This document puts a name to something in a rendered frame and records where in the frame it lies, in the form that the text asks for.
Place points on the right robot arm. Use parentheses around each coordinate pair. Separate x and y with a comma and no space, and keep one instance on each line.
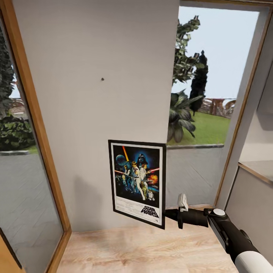
(235,242)

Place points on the fixed window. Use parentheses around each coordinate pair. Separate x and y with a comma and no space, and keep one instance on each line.
(218,46)

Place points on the poster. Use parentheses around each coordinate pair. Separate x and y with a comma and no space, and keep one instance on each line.
(138,180)

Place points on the door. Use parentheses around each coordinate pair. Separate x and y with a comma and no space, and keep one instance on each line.
(34,225)

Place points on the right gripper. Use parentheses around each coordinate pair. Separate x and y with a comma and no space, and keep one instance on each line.
(188,217)

